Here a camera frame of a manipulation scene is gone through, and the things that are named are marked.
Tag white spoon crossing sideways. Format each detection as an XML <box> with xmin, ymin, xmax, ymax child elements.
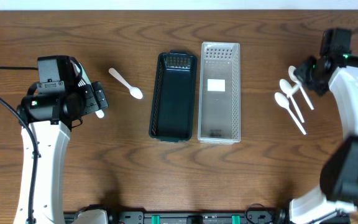
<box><xmin>286</xmin><ymin>84</ymin><xmax>300</xmax><ymax>98</ymax></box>

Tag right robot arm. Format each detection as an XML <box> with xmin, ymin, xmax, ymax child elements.
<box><xmin>275</xmin><ymin>54</ymin><xmax>358</xmax><ymax>223</ymax></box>

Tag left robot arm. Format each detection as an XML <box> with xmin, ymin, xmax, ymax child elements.
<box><xmin>14</xmin><ymin>81</ymin><xmax>108</xmax><ymax>223</ymax></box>

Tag white plastic fork upper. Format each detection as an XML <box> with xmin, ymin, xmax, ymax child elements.
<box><xmin>72</xmin><ymin>62</ymin><xmax>91</xmax><ymax>86</ymax></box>

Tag white plastic fork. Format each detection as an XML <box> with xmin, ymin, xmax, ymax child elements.
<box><xmin>95</xmin><ymin>110</ymin><xmax>104</xmax><ymax>118</ymax></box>
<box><xmin>72</xmin><ymin>62</ymin><xmax>91</xmax><ymax>86</ymax></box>

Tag white plastic fork middle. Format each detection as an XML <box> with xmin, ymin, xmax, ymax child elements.
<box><xmin>95</xmin><ymin>110</ymin><xmax>104</xmax><ymax>118</ymax></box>

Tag white plastic spoon left side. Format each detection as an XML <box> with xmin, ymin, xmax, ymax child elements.
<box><xmin>108</xmin><ymin>68</ymin><xmax>143</xmax><ymax>100</ymax></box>

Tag black plastic basket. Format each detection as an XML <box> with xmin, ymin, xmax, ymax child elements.
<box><xmin>149</xmin><ymin>50</ymin><xmax>197</xmax><ymax>142</ymax></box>

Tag clear plastic basket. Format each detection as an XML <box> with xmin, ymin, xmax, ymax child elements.
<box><xmin>198</xmin><ymin>42</ymin><xmax>241</xmax><ymax>145</ymax></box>

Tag white label in clear basket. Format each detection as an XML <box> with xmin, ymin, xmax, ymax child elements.
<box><xmin>207</xmin><ymin>79</ymin><xmax>226</xmax><ymax>92</ymax></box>

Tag left black cable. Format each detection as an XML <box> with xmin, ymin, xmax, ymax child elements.
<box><xmin>0</xmin><ymin>65</ymin><xmax>42</xmax><ymax>224</ymax></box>

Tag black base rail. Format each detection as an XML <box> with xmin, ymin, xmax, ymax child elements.
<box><xmin>63</xmin><ymin>210</ymin><xmax>351</xmax><ymax>224</ymax></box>

